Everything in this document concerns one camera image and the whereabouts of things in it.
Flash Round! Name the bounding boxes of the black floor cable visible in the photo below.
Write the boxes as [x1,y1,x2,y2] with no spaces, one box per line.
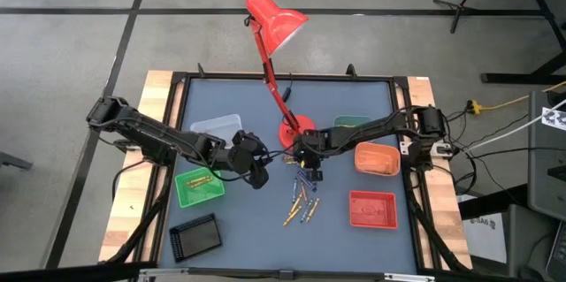
[475,113,531,141]

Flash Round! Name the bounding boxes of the white fiducial marker tag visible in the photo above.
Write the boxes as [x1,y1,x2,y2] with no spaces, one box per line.
[541,107,566,131]

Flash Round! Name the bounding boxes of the teal plastic bin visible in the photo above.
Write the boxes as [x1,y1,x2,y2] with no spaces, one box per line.
[333,115,375,129]

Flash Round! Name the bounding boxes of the black desk leg frame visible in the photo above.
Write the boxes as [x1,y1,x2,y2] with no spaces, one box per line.
[480,0,566,85]

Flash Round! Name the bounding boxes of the black cable sleeve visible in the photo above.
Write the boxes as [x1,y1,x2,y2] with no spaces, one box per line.
[103,171,176,265]
[406,175,472,272]

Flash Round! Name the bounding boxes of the white cardboard box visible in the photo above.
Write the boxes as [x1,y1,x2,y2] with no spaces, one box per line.
[459,211,509,265]

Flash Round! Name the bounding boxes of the black camera mount beam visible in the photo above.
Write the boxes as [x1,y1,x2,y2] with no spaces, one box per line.
[0,262,443,282]

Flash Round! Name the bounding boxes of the red desk lamp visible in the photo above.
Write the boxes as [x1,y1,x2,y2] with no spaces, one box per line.
[244,0,318,149]

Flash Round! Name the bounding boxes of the black tripod stand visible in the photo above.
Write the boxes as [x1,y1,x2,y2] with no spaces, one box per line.
[432,0,492,34]

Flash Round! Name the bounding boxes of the black lamp power cable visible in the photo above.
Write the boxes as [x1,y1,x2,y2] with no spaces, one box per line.
[281,73,295,119]

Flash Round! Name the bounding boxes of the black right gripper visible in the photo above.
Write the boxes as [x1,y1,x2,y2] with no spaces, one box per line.
[294,130,331,182]

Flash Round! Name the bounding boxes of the grey stand foot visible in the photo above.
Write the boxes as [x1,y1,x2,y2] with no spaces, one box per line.
[0,151,33,171]

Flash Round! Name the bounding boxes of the black plastic basket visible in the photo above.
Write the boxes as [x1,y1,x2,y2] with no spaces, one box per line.
[169,213,224,263]

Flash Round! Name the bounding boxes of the orange plastic bin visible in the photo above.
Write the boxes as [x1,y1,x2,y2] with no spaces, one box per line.
[353,141,402,177]

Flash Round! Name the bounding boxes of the yellow extension cord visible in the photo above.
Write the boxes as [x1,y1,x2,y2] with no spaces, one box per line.
[468,80,566,113]

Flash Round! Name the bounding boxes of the grey cabinet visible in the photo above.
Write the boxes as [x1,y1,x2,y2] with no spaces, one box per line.
[528,90,566,222]

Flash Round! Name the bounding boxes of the grey computer case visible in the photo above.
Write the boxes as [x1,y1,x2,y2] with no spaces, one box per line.
[503,204,558,278]

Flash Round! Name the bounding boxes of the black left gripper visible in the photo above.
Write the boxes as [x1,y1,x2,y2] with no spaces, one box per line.
[227,129,272,190]

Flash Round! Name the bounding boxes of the grey blue table mat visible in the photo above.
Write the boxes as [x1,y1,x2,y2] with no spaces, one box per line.
[158,78,419,274]

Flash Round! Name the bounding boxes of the red plastic basket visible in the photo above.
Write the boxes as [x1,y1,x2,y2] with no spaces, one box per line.
[348,190,399,231]

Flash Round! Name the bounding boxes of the black metal table frame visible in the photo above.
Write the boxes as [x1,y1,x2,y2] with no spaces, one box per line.
[134,64,472,281]

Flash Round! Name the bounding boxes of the green plastic basket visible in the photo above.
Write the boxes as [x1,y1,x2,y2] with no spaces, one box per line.
[174,165,226,209]

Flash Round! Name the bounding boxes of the clear plastic bin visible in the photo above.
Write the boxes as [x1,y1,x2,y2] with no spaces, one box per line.
[189,113,244,146]

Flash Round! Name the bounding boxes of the white cable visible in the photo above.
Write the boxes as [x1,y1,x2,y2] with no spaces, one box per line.
[468,99,566,150]

